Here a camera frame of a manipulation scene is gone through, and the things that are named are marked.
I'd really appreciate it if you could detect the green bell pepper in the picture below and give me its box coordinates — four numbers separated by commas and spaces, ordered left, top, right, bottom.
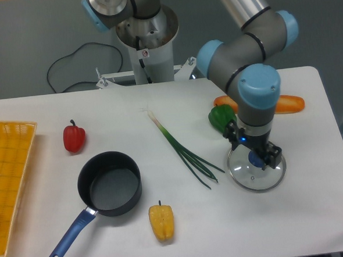
208, 104, 237, 134

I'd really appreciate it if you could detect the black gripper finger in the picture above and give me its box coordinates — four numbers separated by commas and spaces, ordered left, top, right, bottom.
223, 119, 238, 144
260, 145, 282, 170

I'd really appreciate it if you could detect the red bell pepper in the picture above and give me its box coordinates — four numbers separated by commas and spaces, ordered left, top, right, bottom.
63, 119, 86, 153

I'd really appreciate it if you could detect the black cable on floor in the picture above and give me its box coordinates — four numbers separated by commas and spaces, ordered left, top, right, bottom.
44, 40, 126, 94

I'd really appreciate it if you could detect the white metal base bracket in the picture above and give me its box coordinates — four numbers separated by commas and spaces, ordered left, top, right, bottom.
95, 56, 204, 89

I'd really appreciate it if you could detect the glass pot lid blue knob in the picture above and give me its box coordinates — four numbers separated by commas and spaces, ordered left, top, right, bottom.
227, 145, 287, 193

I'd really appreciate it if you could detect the black saucepan blue handle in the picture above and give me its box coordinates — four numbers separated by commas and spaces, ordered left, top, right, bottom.
48, 151, 142, 257

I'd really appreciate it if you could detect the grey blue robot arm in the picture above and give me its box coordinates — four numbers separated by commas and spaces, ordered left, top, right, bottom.
81, 0, 299, 168

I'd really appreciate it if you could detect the yellow woven basket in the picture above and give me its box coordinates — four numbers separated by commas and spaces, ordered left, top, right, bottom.
0, 121, 37, 257

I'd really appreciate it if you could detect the orange baguette bread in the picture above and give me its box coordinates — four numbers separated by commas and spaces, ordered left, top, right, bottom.
213, 95, 305, 115

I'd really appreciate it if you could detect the yellow bell pepper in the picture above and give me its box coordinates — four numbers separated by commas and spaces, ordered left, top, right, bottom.
148, 200, 175, 242

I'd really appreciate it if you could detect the green onion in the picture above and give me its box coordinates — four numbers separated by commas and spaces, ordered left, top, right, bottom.
140, 108, 226, 190

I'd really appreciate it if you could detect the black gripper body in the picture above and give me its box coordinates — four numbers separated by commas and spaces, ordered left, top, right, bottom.
229, 128, 270, 158

